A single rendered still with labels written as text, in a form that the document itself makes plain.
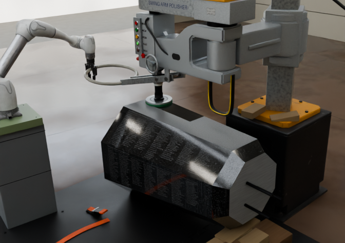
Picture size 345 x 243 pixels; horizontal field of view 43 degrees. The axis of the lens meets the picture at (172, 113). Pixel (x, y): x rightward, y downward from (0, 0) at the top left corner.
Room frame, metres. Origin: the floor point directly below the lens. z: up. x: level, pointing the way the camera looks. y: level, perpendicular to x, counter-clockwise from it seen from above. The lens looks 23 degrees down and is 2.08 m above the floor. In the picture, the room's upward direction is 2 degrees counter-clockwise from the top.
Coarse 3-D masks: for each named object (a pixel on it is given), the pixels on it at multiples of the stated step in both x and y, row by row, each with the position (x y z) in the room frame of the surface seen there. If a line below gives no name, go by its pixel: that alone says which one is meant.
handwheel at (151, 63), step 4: (148, 56) 3.11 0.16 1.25; (152, 56) 3.07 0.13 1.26; (148, 60) 3.12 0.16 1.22; (156, 60) 3.05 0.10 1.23; (152, 64) 3.08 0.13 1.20; (156, 64) 3.12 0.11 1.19; (148, 68) 3.13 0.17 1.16; (152, 68) 3.09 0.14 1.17; (156, 68) 3.05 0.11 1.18; (152, 72) 3.08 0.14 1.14; (156, 72) 3.06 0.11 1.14
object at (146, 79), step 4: (172, 72) 3.23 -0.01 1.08; (176, 72) 3.20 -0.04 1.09; (132, 76) 3.62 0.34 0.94; (136, 76) 3.58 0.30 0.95; (140, 76) 3.54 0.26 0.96; (144, 76) 3.50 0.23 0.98; (148, 76) 3.46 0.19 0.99; (152, 76) 3.24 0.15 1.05; (156, 76) 3.21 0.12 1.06; (160, 76) 3.17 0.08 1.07; (164, 76) 3.14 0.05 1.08; (172, 76) 3.08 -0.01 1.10; (176, 76) 3.14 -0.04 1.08; (180, 76) 3.17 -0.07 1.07; (120, 80) 3.57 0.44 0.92; (124, 80) 3.52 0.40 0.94; (128, 80) 3.48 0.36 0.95; (132, 80) 3.44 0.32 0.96; (136, 80) 3.40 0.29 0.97; (140, 80) 3.36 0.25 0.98; (144, 80) 3.32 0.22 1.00; (148, 80) 3.28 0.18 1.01; (152, 80) 3.25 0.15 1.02; (156, 80) 3.20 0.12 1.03; (160, 80) 3.18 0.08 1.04; (164, 80) 3.14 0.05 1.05; (172, 80) 3.07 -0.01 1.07; (124, 84) 3.53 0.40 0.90; (128, 84) 3.48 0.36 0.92; (132, 84) 3.44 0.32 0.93
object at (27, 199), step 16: (32, 128) 2.93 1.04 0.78; (0, 144) 2.79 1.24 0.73; (16, 144) 2.86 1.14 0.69; (32, 144) 2.92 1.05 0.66; (0, 160) 2.78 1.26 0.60; (16, 160) 2.84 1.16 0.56; (32, 160) 2.91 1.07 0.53; (48, 160) 2.97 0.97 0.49; (0, 176) 2.77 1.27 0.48; (16, 176) 2.83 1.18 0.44; (32, 176) 2.90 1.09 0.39; (48, 176) 2.96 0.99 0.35; (0, 192) 2.76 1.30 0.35; (16, 192) 2.82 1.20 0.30; (32, 192) 2.88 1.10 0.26; (48, 192) 2.95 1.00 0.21; (0, 208) 2.88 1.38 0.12; (16, 208) 2.81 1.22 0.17; (32, 208) 2.87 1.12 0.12; (48, 208) 2.94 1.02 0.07; (16, 224) 2.79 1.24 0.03
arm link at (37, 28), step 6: (30, 24) 3.45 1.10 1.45; (36, 24) 3.38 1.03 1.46; (42, 24) 3.40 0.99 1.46; (48, 24) 3.47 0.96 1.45; (30, 30) 3.43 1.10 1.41; (36, 30) 3.37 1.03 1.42; (42, 30) 3.39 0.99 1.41; (48, 30) 3.43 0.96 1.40; (54, 30) 3.48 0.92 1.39; (42, 36) 3.46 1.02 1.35; (48, 36) 3.45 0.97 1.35
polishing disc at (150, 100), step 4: (148, 96) 3.35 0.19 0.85; (152, 96) 3.35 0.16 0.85; (164, 96) 3.34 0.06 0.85; (168, 96) 3.34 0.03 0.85; (148, 100) 3.25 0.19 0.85; (152, 100) 3.25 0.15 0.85; (156, 100) 3.25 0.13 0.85; (160, 100) 3.25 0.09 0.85; (164, 100) 3.24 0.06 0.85; (168, 100) 3.24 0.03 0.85; (152, 104) 3.20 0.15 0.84; (156, 104) 3.19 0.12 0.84; (160, 104) 3.19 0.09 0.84; (164, 104) 3.19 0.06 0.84
